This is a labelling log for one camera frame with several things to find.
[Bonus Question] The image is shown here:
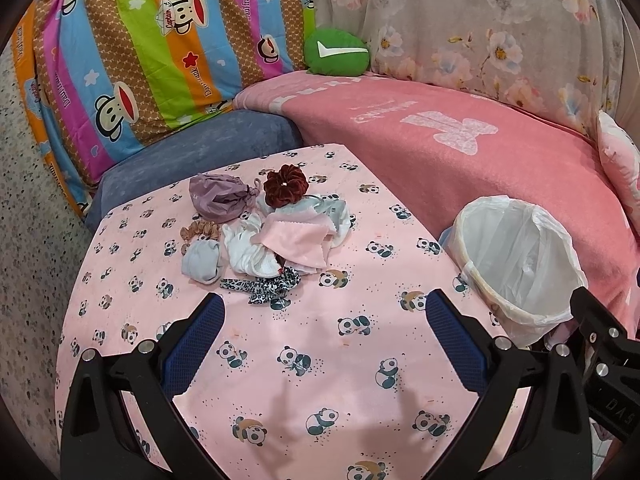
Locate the dark red velvet scrunchie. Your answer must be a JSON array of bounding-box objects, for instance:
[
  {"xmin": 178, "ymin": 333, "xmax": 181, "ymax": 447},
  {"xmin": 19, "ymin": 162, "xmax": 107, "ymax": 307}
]
[{"xmin": 264, "ymin": 165, "xmax": 309, "ymax": 209}]

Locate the pink bed blanket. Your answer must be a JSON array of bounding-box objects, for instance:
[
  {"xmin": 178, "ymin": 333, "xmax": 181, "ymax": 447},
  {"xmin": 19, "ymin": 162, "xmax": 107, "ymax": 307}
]
[{"xmin": 233, "ymin": 70, "xmax": 639, "ymax": 333}]

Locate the leopard print hair tie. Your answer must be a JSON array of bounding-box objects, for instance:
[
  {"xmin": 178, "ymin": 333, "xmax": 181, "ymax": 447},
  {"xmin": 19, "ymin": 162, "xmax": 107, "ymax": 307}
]
[{"xmin": 219, "ymin": 265, "xmax": 304, "ymax": 307}]

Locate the colourful monkey print quilt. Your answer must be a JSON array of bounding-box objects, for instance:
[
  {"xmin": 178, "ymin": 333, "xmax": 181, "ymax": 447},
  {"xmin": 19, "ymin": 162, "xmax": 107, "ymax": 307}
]
[{"xmin": 10, "ymin": 0, "xmax": 314, "ymax": 216}]

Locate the light blue drawstring bag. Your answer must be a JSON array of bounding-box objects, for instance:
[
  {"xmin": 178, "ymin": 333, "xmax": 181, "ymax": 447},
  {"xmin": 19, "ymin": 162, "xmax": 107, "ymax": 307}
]
[{"xmin": 256, "ymin": 193, "xmax": 352, "ymax": 248}]

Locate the white cloth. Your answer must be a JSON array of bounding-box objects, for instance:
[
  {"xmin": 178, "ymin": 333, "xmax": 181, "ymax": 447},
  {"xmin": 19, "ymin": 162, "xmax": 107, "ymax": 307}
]
[{"xmin": 222, "ymin": 212, "xmax": 281, "ymax": 278}]

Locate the light blue small sock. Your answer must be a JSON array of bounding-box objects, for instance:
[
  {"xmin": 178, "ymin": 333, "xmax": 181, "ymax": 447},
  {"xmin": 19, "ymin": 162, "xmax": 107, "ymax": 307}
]
[{"xmin": 181, "ymin": 240, "xmax": 222, "ymax": 285}]

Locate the grey floral sheet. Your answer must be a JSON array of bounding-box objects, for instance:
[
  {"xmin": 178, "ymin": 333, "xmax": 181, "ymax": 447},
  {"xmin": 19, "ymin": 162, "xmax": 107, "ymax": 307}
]
[{"xmin": 314, "ymin": 0, "xmax": 624, "ymax": 136}]

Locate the pink patterned pillow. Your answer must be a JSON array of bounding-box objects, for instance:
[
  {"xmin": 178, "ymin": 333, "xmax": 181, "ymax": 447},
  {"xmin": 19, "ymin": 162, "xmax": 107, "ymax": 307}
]
[{"xmin": 598, "ymin": 110, "xmax": 640, "ymax": 231}]

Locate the white-lined trash bin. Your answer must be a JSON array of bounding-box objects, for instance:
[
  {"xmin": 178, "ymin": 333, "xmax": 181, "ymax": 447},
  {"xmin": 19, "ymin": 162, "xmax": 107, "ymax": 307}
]
[{"xmin": 439, "ymin": 195, "xmax": 588, "ymax": 348}]

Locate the purple drawstring pouch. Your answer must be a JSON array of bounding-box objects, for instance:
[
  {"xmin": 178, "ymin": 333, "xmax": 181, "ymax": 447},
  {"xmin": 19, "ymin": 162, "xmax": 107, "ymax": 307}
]
[{"xmin": 189, "ymin": 174, "xmax": 259, "ymax": 224}]

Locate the beige spotted scrunchie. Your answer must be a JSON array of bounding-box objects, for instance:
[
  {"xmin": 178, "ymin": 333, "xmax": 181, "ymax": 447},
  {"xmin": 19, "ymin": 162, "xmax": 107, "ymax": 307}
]
[{"xmin": 180, "ymin": 219, "xmax": 220, "ymax": 256}]

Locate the blue velvet cushion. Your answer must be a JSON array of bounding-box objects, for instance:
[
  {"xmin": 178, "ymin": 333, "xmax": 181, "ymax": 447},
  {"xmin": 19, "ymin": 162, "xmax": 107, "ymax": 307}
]
[{"xmin": 85, "ymin": 110, "xmax": 304, "ymax": 232}]

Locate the green checkmark cushion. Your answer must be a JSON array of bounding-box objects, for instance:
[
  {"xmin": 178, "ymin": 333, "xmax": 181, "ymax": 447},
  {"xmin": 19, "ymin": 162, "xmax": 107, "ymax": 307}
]
[{"xmin": 304, "ymin": 28, "xmax": 370, "ymax": 77}]

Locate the pink panda print cloth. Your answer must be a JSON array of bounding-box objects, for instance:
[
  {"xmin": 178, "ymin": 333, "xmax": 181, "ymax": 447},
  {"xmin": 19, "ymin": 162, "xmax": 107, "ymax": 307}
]
[{"xmin": 55, "ymin": 144, "xmax": 502, "ymax": 479}]

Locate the pink fabric piece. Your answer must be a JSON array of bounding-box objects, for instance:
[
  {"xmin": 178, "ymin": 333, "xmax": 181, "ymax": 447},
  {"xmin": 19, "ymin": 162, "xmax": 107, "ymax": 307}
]
[{"xmin": 252, "ymin": 214, "xmax": 336, "ymax": 269}]

